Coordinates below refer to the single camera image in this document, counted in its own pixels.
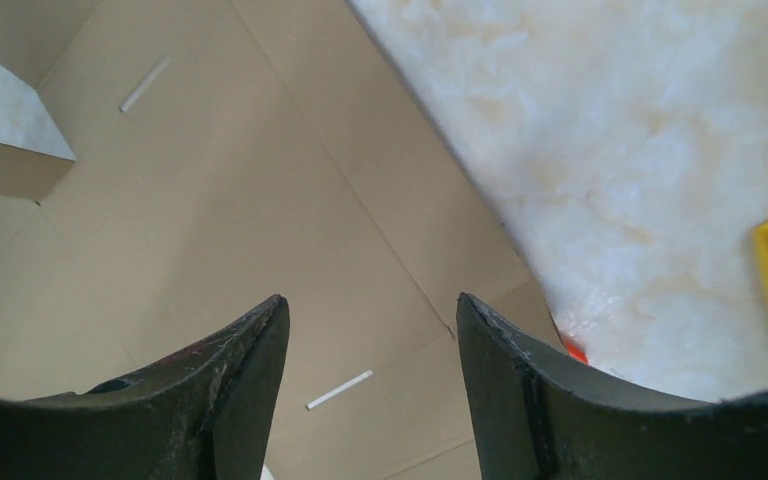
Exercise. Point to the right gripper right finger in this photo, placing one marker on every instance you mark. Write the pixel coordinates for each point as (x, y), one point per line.
(540, 414)

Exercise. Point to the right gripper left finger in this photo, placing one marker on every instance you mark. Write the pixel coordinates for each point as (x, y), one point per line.
(203, 412)

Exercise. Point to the brown cardboard box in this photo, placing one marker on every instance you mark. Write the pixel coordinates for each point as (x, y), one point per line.
(227, 151)

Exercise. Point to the small red block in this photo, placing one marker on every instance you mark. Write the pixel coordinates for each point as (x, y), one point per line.
(574, 349)

